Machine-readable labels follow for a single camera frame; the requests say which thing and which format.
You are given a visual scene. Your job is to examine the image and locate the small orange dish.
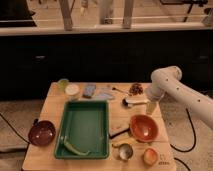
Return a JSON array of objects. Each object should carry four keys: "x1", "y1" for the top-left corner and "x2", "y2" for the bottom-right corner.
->
[{"x1": 143, "y1": 148, "x2": 158, "y2": 166}]

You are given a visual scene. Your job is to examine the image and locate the dark red bowl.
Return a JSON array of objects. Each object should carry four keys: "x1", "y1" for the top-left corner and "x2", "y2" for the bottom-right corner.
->
[{"x1": 28, "y1": 120, "x2": 56, "y2": 147}]

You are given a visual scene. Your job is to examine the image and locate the green plastic tray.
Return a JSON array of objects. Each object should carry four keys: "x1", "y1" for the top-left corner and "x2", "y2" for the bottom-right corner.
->
[{"x1": 54, "y1": 101, "x2": 109, "y2": 160}]

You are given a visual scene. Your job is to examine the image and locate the orange red bowl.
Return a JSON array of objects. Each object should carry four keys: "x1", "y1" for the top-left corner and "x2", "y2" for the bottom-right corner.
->
[{"x1": 130, "y1": 115, "x2": 158, "y2": 143}]

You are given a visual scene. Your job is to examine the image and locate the white round container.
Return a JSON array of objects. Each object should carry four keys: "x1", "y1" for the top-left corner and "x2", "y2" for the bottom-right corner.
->
[{"x1": 65, "y1": 84, "x2": 80, "y2": 99}]

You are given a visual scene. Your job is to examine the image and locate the black cable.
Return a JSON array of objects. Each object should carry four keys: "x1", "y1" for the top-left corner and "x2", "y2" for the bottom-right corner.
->
[{"x1": 170, "y1": 108, "x2": 198, "y2": 154}]

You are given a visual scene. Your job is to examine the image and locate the brown dried cluster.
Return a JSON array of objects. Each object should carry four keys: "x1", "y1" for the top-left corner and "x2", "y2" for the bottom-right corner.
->
[{"x1": 129, "y1": 83, "x2": 143, "y2": 95}]

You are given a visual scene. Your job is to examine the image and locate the small steel cup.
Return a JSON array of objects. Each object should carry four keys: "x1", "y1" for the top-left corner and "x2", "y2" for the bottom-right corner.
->
[{"x1": 119, "y1": 144, "x2": 133, "y2": 160}]

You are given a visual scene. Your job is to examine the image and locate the wooden spatula black handle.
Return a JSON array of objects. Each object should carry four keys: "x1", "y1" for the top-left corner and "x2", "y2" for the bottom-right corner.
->
[{"x1": 109, "y1": 121, "x2": 129, "y2": 137}]

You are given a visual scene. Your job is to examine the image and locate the light blue cloth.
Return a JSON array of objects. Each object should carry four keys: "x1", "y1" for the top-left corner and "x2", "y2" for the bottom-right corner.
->
[{"x1": 94, "y1": 87, "x2": 115, "y2": 100}]

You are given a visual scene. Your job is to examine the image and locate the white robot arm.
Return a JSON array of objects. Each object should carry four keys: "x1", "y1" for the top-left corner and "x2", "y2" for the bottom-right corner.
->
[{"x1": 145, "y1": 66, "x2": 213, "y2": 129}]

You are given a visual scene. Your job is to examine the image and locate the yellow banana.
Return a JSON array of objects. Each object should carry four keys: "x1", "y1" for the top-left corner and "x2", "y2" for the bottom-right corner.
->
[{"x1": 112, "y1": 138, "x2": 137, "y2": 148}]

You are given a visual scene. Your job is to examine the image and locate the green cup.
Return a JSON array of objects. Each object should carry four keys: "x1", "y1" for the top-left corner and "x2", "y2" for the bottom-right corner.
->
[{"x1": 58, "y1": 78, "x2": 69, "y2": 91}]

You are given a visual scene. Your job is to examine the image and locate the small metal spoon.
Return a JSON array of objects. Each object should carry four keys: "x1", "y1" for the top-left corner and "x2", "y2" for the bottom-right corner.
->
[{"x1": 112, "y1": 87, "x2": 129, "y2": 94}]

